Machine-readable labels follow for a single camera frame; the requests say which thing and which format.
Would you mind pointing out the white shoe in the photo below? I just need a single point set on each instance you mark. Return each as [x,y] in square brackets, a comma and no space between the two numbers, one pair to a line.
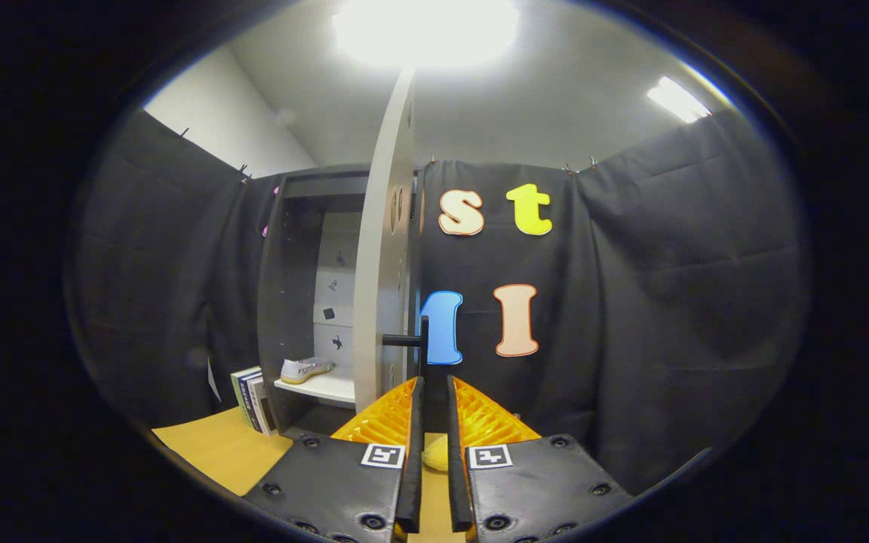
[302,369]

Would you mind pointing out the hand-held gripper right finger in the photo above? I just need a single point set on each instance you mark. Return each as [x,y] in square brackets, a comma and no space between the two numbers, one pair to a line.
[455,467]

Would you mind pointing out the ceiling tube light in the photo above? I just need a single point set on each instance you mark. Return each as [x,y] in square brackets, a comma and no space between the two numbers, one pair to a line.
[677,99]

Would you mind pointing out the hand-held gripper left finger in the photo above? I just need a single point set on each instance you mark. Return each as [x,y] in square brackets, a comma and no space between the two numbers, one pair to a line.
[413,452]

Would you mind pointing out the white cabinet shelf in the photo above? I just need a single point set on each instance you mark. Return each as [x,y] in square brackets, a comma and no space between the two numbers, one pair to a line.
[325,387]

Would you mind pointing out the yellow plush toy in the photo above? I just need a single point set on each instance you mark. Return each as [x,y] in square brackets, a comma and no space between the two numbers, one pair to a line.
[436,455]

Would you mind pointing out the green and white book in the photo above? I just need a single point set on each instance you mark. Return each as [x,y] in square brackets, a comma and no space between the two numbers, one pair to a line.
[240,392]

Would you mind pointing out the dark grey shoe cabinet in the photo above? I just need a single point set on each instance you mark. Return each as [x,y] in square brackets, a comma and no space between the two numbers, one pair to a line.
[287,302]

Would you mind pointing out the blue book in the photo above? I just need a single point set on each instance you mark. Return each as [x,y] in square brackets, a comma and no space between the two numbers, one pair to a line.
[250,400]

